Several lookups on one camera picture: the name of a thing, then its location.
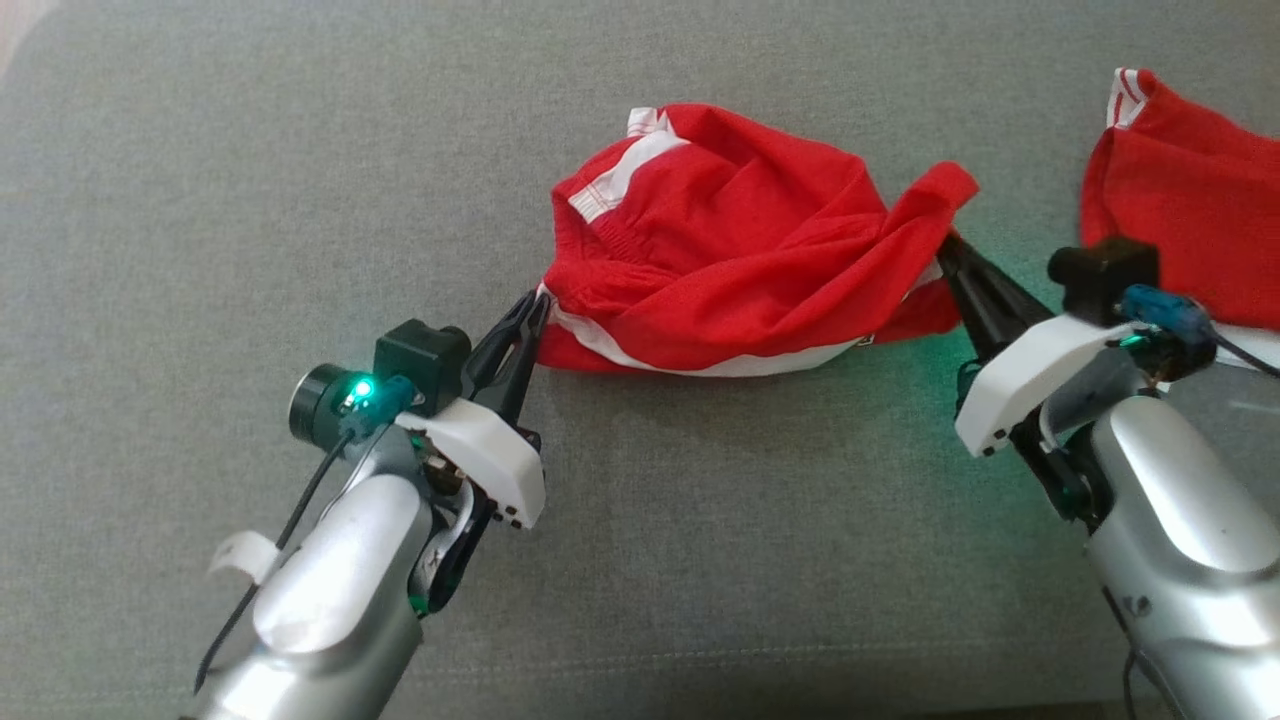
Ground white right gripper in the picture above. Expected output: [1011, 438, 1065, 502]
[936, 232, 1143, 461]

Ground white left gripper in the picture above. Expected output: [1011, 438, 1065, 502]
[395, 290, 553, 531]

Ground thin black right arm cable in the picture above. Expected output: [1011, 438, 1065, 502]
[1100, 588, 1186, 720]

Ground red basketball jersey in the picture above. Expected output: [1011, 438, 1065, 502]
[1080, 68, 1280, 373]

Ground white cable tag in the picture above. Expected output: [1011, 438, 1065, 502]
[207, 530, 287, 587]

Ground red basketball shorts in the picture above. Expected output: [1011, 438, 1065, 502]
[535, 102, 981, 379]

